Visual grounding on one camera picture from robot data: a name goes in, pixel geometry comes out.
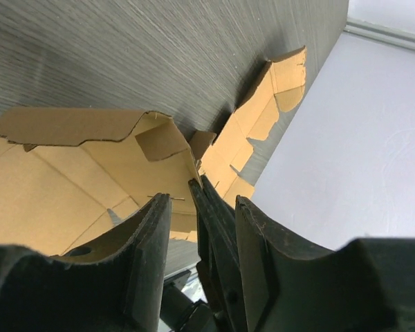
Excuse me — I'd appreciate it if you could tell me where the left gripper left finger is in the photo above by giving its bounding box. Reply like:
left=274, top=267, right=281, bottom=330
left=0, top=194, right=172, bottom=331

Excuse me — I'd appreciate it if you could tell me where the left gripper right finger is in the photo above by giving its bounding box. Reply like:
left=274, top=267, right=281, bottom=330
left=235, top=196, right=415, bottom=331

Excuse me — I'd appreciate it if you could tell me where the large flat cardboard box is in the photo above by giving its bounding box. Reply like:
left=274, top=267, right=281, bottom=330
left=190, top=46, right=307, bottom=207

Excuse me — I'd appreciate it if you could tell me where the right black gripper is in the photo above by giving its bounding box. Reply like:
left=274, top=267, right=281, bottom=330
left=160, top=175, right=241, bottom=331

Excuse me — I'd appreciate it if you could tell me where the small cardboard box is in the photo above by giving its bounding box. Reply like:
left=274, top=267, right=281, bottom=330
left=0, top=107, right=197, bottom=255

